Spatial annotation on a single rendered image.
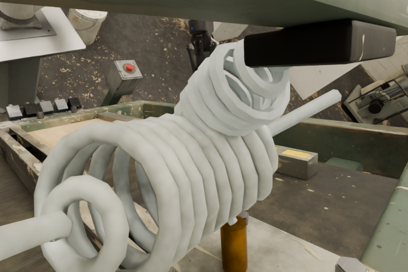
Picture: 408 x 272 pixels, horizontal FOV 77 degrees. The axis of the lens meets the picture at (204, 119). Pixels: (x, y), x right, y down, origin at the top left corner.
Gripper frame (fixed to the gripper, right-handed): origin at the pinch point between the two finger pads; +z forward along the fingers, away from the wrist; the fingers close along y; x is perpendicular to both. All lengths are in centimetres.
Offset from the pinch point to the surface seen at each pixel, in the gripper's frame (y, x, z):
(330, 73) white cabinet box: 85, -362, 21
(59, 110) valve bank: 76, 22, 10
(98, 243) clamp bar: -33, 50, 9
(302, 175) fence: -37.1, 12.5, 14.5
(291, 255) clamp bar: -50, 44, 5
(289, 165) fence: -34.4, 12.5, 13.2
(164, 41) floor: 199, -138, -35
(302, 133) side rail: -26.5, -11.6, 13.9
